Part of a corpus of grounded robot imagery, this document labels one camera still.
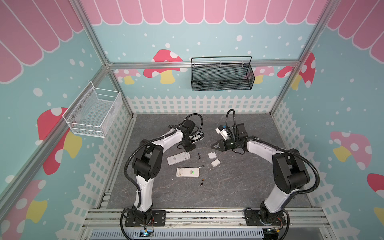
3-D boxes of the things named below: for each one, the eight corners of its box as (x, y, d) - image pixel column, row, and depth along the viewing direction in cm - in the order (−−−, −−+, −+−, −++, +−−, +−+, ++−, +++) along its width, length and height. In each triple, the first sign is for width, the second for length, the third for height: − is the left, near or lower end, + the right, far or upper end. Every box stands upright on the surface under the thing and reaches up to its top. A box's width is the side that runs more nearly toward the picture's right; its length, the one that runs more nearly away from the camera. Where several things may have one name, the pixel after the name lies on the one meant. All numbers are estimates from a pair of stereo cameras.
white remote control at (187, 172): (176, 177, 90) (175, 175, 88) (176, 169, 93) (176, 167, 92) (199, 177, 90) (199, 175, 88) (199, 169, 93) (199, 167, 92)
